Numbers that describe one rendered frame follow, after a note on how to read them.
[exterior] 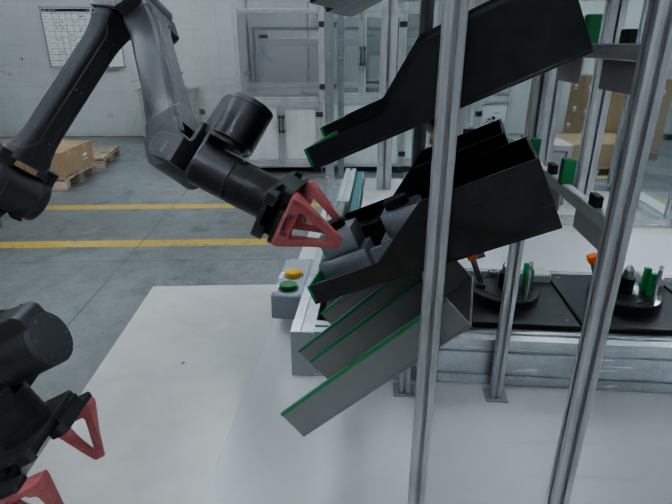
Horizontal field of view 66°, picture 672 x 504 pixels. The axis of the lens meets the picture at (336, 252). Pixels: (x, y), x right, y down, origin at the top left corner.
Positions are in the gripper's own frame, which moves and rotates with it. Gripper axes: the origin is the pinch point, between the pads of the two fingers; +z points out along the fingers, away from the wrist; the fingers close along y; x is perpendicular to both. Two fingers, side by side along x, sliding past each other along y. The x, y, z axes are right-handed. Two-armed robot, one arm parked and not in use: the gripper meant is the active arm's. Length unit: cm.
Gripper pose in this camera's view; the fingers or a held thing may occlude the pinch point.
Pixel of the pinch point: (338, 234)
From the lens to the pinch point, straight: 63.5
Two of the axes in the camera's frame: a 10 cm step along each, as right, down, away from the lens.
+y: 2.1, -3.5, 9.1
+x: -4.1, 8.2, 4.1
